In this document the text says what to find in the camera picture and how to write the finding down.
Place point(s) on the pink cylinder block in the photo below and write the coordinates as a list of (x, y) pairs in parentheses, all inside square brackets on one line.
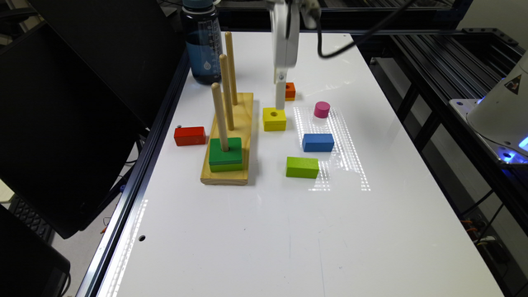
[(321, 109)]

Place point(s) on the blue rectangular block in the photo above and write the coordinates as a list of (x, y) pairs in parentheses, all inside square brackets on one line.
[(318, 142)]

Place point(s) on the red rectangular block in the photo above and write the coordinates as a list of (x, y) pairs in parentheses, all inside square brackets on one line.
[(185, 136)]

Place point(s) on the black monitor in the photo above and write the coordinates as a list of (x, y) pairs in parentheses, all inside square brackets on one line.
[(76, 91)]

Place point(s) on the blue water bottle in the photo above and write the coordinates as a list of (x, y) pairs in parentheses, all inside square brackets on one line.
[(199, 19)]

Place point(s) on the wooden peg base board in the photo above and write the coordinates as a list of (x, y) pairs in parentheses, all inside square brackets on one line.
[(242, 118)]

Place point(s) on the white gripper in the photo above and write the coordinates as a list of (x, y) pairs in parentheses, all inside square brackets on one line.
[(285, 24)]

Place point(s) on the yellow square block with hole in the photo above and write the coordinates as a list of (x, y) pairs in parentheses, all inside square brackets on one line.
[(273, 119)]

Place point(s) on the rear wooden peg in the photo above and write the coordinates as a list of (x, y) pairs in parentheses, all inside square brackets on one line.
[(232, 72)]

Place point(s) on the wooden peg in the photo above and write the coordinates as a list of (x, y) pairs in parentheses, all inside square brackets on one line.
[(220, 119), (232, 72), (223, 58)]

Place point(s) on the orange square block with hole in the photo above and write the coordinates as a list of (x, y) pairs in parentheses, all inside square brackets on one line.
[(290, 91)]

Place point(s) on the dark green square block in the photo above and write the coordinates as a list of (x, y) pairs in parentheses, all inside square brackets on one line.
[(233, 155)]

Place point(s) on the front wooden peg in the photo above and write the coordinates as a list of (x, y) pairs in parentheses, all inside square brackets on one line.
[(220, 119)]

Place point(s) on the light green rectangular block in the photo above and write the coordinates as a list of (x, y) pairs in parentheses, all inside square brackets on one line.
[(302, 167)]

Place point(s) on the middle wooden peg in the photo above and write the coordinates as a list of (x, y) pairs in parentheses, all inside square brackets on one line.
[(223, 58)]

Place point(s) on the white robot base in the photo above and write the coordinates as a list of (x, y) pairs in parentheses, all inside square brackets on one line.
[(499, 119)]

